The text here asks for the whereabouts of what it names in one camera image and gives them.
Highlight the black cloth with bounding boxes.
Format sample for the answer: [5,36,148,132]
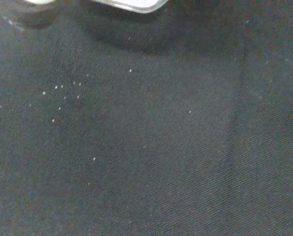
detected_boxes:
[0,0,293,236]

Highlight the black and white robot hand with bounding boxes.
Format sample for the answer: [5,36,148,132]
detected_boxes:
[91,0,170,15]

